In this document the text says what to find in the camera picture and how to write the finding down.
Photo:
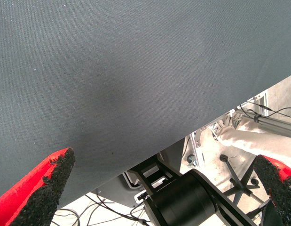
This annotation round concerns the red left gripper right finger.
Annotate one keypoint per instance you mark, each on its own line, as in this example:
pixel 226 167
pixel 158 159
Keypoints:
pixel 281 188

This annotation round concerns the aluminium frame profile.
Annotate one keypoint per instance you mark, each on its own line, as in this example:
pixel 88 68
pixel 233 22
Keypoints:
pixel 277 123

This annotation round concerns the person's beige trouser leg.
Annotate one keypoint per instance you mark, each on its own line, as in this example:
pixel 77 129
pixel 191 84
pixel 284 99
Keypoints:
pixel 253 143

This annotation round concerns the dark grey table cloth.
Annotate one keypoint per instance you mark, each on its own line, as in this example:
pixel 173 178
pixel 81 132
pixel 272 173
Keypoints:
pixel 112 70

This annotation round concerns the small white socket box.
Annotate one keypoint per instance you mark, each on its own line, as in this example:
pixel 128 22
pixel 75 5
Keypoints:
pixel 140 198

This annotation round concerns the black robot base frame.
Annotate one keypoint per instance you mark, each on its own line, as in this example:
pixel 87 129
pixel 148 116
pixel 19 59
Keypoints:
pixel 183 200

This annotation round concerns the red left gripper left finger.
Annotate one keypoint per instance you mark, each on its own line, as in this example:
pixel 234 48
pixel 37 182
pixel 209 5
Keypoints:
pixel 25 200

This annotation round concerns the small caster wheel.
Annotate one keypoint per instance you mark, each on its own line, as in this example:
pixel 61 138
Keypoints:
pixel 191 160

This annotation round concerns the black office chair base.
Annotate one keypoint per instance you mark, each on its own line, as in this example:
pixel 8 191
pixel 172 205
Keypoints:
pixel 239 183

